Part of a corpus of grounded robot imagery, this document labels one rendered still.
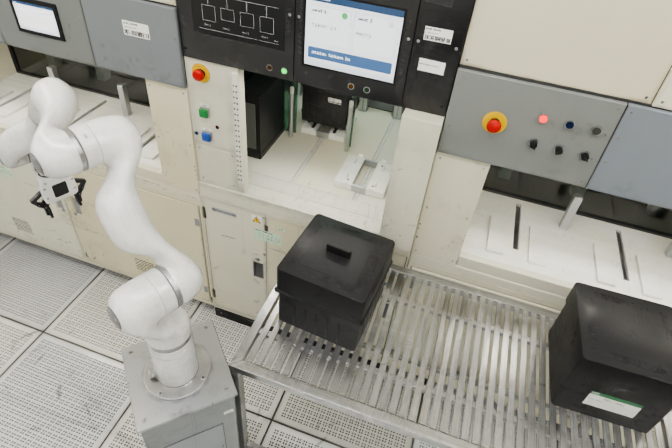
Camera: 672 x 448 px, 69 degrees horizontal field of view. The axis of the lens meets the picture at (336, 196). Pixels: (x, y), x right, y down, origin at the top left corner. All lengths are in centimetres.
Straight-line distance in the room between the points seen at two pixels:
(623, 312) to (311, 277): 92
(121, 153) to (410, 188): 87
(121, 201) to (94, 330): 159
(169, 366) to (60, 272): 167
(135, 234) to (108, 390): 140
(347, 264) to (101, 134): 77
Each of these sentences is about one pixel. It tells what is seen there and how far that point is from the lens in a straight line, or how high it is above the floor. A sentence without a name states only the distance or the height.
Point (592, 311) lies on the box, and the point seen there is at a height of 101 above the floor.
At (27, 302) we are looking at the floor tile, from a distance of 298.
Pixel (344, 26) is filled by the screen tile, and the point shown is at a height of 161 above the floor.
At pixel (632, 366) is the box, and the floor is 101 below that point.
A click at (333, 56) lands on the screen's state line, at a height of 151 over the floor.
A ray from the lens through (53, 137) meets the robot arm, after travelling 120.
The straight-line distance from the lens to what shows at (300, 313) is 160.
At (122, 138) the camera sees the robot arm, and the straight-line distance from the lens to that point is 121.
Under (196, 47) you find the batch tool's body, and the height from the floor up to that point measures 144.
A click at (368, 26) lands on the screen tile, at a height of 162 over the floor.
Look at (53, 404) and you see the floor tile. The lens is 259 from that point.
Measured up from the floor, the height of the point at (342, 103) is 107.
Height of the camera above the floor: 212
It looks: 40 degrees down
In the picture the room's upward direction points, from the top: 6 degrees clockwise
